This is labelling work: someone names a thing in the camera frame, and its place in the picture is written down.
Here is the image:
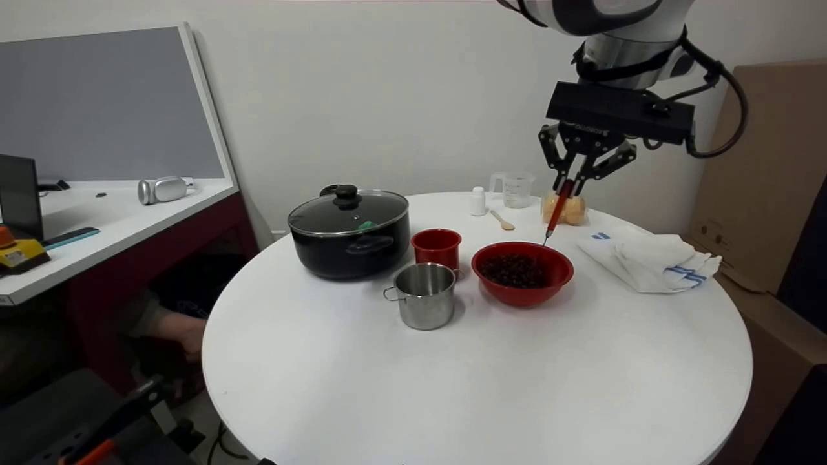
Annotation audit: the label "clear glass measuring cup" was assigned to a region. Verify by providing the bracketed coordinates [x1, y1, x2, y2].
[488, 169, 538, 212]

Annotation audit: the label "yellow box red button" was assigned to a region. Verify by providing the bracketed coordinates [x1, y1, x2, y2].
[0, 225, 53, 275]

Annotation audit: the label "black laptop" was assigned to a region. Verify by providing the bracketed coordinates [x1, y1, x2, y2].
[0, 153, 48, 242]

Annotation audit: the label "black cooking pot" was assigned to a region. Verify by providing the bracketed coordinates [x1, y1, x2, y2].
[287, 213, 415, 283]

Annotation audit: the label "small white bottle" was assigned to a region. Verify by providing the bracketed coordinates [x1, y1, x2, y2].
[468, 182, 492, 220]

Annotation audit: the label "glass pot lid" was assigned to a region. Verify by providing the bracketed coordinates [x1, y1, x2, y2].
[287, 182, 412, 240]

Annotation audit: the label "brown cardboard box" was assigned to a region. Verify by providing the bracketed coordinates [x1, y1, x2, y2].
[713, 274, 827, 465]

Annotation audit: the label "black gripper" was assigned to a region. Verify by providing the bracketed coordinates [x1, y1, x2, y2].
[538, 122, 641, 195]

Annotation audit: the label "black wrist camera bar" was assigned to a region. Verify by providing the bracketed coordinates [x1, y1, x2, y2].
[547, 79, 698, 146]

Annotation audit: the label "stainless steel cup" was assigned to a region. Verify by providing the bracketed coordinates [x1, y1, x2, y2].
[381, 260, 460, 332]

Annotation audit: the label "dark coffee beans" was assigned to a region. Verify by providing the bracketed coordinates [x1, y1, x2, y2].
[478, 252, 557, 291]

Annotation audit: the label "person leg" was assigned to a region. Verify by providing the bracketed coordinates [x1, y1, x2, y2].
[127, 293, 211, 363]

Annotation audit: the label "red handled metal spoon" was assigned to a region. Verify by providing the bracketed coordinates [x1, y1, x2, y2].
[540, 177, 580, 248]

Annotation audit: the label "white desk maroon side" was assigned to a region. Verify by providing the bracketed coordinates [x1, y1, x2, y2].
[0, 175, 262, 407]

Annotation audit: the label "beige round bun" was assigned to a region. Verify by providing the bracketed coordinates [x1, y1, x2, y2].
[540, 191, 569, 227]
[565, 191, 589, 227]

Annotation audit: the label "red enamel mug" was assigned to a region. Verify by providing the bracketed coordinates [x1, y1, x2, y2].
[412, 227, 465, 274]

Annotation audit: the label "small pale spoon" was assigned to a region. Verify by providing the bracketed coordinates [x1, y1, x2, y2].
[487, 204, 517, 235]

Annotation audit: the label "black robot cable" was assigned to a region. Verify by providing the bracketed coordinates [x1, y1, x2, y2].
[654, 29, 751, 162]

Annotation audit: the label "grey partition board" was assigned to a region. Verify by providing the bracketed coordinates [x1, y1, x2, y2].
[0, 23, 242, 186]

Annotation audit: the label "white towel blue print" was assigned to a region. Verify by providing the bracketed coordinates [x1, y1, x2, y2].
[576, 230, 724, 296]

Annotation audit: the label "red bowl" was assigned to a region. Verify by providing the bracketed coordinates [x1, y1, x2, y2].
[468, 240, 576, 309]

